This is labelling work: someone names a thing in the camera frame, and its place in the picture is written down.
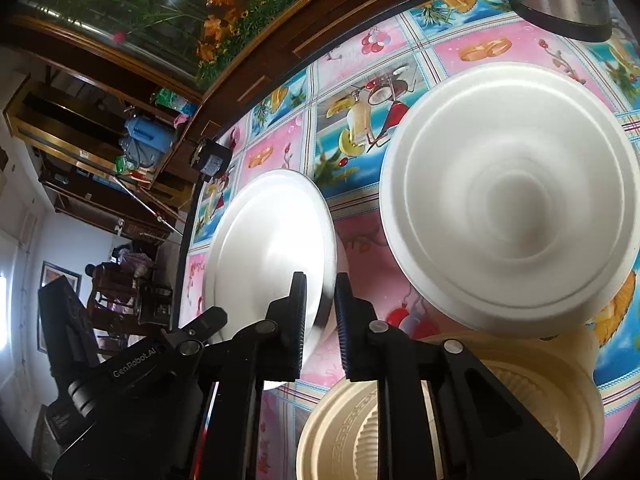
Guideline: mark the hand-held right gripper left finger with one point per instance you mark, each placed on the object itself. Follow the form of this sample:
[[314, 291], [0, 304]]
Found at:
[[296, 320]]

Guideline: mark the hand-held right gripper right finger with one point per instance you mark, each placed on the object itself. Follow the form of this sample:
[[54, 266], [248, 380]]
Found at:
[[344, 330]]

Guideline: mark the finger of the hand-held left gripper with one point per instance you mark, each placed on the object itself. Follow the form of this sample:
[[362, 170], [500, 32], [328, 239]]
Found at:
[[200, 325]]

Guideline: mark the small white foam bowl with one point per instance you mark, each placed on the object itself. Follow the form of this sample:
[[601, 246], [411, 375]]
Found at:
[[260, 240]]

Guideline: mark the small beige plastic bowl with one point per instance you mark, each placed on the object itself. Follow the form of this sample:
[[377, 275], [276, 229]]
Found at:
[[340, 425]]

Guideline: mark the large white foam bowl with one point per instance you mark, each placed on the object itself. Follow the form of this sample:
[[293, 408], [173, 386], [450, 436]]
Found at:
[[500, 185]]

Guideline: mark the black framed table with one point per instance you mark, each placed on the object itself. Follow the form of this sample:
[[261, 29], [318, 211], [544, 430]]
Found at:
[[184, 240]]

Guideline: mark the dark wooden chair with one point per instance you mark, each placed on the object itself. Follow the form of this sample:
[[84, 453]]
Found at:
[[107, 282]]

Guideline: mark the mop with metal pole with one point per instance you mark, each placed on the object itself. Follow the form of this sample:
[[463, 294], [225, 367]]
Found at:
[[145, 202]]

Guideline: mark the green plastic bag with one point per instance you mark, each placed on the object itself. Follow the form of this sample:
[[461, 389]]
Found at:
[[125, 164]]

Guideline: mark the blue thermos flask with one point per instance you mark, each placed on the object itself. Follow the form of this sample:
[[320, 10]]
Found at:
[[147, 132]]

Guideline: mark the pink cloth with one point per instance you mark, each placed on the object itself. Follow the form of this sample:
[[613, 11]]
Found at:
[[181, 119]]

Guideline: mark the green and white bag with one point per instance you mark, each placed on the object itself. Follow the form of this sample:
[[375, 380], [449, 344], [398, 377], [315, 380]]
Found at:
[[172, 100]]

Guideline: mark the tall gold framed cabinet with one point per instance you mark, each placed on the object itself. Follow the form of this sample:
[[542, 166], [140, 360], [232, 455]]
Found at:
[[50, 135]]

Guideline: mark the floral glass partition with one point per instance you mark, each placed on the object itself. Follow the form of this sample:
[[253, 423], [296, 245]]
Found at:
[[150, 0]]

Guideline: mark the stainless steel thermos kettle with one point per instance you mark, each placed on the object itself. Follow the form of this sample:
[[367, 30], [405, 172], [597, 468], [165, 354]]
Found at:
[[550, 5]]

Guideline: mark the framed wall picture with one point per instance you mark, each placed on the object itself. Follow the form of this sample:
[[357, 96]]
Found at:
[[57, 275]]

